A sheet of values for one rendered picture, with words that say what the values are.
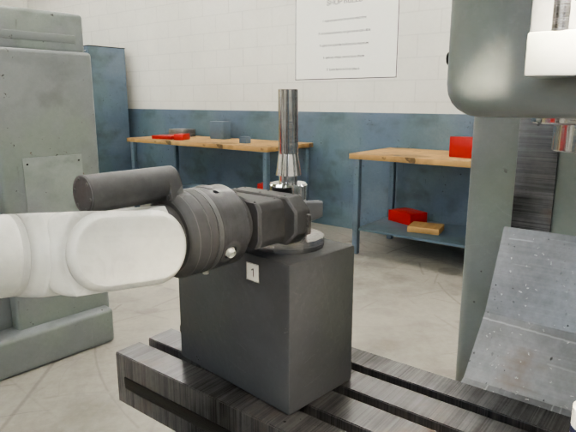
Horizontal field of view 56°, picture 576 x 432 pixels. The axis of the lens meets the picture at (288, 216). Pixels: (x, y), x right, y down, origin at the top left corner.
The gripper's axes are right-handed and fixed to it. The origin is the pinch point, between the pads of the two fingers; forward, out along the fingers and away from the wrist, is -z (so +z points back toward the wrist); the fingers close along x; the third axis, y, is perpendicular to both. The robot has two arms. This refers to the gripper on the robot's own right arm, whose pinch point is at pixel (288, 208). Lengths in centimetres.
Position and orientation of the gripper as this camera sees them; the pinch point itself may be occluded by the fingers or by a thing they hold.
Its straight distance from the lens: 66.5
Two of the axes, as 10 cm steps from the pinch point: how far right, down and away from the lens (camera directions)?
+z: -6.6, 1.6, -7.3
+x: -7.5, -1.4, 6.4
